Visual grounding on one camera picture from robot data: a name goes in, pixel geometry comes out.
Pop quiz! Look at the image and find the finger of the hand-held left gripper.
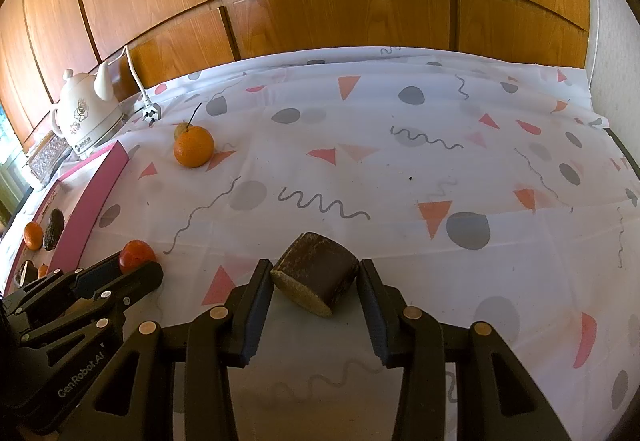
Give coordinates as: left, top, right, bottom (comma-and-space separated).
7, 253, 123, 317
20, 262, 164, 362

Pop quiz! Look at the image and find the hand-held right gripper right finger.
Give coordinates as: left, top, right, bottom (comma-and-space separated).
357, 258, 573, 441

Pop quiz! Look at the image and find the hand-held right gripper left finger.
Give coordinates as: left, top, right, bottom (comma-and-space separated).
85, 258, 275, 441

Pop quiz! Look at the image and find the small red tomato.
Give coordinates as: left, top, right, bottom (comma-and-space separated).
118, 240, 157, 274

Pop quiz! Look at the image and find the dark brown wrinkled fruit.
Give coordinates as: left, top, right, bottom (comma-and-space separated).
43, 209, 66, 251

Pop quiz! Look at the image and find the pink cardboard tray box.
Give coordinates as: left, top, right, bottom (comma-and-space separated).
0, 141, 130, 302

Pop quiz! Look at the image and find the dark piece with pale face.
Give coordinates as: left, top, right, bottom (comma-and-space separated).
17, 260, 40, 286

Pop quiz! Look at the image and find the dark brown cylinder piece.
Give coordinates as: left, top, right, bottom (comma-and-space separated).
270, 231, 361, 319

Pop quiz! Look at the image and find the stemless orange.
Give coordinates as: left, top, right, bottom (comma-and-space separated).
23, 221, 45, 251

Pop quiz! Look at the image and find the silver embossed tissue box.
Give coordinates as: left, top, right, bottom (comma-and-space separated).
25, 131, 71, 186

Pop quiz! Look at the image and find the grey electric kettle base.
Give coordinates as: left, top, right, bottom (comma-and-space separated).
70, 113, 128, 160

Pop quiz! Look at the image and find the glass panel door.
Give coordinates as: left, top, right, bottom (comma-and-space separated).
0, 106, 31, 227

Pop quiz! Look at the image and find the orange with stem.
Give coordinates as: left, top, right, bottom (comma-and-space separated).
173, 102, 215, 169

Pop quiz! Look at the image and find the white floral ceramic kettle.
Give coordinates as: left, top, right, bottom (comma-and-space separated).
50, 61, 125, 156

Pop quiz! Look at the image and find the patterned white tablecloth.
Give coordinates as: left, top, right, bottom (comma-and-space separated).
0, 46, 640, 441

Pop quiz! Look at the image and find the white power cord with plug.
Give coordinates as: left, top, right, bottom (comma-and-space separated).
121, 45, 162, 126

